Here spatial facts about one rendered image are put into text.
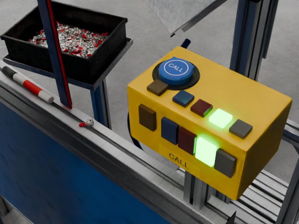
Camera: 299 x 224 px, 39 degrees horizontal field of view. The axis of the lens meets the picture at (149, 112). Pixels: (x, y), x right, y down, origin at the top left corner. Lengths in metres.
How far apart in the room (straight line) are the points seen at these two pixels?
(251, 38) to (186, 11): 0.24
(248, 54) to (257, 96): 0.56
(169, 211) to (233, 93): 0.27
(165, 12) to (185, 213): 0.38
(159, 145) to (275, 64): 1.83
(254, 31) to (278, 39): 1.48
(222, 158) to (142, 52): 1.90
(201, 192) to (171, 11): 0.37
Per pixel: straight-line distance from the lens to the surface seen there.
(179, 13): 0.83
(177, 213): 0.67
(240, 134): 0.43
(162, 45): 2.37
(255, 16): 0.98
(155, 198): 0.68
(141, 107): 0.48
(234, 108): 0.46
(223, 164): 0.45
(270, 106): 0.47
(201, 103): 0.46
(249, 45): 1.03
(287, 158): 1.86
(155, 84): 0.48
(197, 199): 0.61
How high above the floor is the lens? 1.39
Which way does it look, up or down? 45 degrees down
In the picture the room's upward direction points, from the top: 2 degrees counter-clockwise
